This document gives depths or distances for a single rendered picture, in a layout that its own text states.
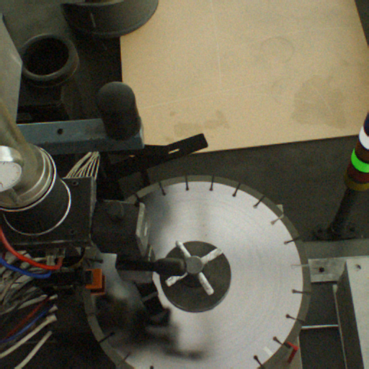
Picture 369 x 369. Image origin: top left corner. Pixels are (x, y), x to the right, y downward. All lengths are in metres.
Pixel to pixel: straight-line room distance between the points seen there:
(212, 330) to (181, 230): 0.17
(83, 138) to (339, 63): 0.67
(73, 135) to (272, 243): 0.36
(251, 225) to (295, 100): 0.44
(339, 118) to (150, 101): 0.41
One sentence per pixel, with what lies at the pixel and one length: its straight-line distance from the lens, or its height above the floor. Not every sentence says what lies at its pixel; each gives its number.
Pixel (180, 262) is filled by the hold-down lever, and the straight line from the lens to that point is 0.66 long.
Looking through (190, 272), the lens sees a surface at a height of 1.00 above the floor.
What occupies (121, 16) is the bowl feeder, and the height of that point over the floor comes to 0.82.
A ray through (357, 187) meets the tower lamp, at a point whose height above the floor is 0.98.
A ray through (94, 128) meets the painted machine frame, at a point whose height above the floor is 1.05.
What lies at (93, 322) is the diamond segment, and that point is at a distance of 0.94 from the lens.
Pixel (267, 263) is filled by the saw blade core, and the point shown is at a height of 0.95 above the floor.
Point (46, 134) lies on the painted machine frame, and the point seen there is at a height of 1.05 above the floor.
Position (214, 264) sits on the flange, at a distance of 0.93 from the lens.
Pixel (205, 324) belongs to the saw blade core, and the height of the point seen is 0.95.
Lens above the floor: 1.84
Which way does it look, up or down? 63 degrees down
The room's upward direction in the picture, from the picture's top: 8 degrees counter-clockwise
